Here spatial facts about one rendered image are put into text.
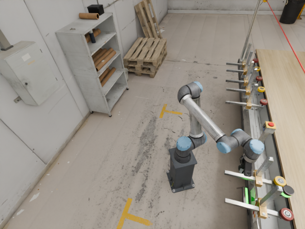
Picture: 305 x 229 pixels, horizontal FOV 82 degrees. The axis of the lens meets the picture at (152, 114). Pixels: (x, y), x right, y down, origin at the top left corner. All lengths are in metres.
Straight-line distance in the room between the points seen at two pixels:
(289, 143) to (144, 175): 1.74
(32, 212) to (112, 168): 1.10
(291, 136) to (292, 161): 0.29
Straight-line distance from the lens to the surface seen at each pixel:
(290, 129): 2.25
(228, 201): 1.65
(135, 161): 2.75
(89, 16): 3.13
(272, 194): 1.53
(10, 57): 2.24
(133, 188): 2.58
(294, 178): 1.91
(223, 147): 1.31
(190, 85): 1.57
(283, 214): 1.71
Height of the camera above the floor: 2.36
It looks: 45 degrees down
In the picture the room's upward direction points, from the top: 6 degrees counter-clockwise
